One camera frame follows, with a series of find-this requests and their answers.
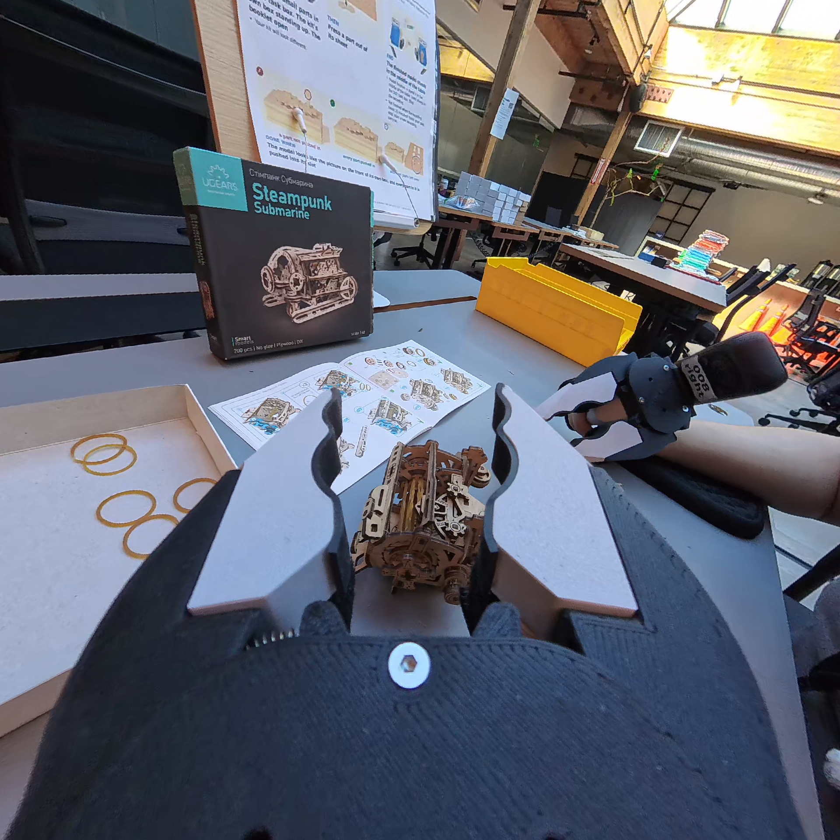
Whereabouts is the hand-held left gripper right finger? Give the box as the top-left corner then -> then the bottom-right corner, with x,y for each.
461,382 -> 641,639

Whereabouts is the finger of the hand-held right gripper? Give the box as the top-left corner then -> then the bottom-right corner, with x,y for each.
535,354 -> 641,423
571,420 -> 657,464

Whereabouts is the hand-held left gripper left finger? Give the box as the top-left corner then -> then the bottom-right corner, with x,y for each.
187,387 -> 357,634

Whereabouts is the small wooden part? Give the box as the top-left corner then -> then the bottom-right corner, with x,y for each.
567,400 -> 631,434

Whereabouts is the wooden submarine model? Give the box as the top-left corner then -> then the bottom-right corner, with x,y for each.
350,438 -> 493,606

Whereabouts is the person's right forearm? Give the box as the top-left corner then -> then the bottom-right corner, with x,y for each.
656,420 -> 840,522

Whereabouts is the black model kit box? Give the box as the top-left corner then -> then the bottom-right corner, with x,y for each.
172,146 -> 375,362

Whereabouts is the black office chair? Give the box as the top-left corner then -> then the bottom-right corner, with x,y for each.
718,262 -> 798,332

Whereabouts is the yellow plastic bin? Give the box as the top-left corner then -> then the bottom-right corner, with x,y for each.
474,257 -> 644,367

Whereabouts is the black textured pad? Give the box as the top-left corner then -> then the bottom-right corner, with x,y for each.
620,456 -> 767,540

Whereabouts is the stack of colourful packets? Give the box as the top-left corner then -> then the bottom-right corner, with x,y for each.
669,230 -> 731,283

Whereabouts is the wooden background table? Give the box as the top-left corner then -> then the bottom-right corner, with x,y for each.
558,241 -> 729,316

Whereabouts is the group of yellow rubber bands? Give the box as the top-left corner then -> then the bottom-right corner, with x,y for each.
70,433 -> 219,560

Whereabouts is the paper instruction booklet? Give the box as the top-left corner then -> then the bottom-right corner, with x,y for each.
209,339 -> 492,494

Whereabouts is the black monitor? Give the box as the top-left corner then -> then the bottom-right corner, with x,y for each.
525,172 -> 595,227

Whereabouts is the stack of white boxes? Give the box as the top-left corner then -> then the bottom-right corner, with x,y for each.
455,172 -> 532,224

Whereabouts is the white cardboard tray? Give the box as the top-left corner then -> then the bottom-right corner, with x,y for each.
0,384 -> 238,737

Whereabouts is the white instruction poster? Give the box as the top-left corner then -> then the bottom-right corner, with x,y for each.
235,0 -> 439,224

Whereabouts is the wooden poster board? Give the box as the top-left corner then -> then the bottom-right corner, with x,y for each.
189,0 -> 442,232

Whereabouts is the dark furniture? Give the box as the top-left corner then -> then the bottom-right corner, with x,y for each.
0,0 -> 217,277

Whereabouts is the silver ventilation duct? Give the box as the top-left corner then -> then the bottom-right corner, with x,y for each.
630,125 -> 840,201

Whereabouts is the white wall vent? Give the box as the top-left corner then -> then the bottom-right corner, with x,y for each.
633,120 -> 685,157

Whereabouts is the paper notice on post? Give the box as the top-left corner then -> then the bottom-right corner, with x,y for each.
489,88 -> 521,140

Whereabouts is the wooden support post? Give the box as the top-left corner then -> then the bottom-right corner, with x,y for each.
469,0 -> 542,178

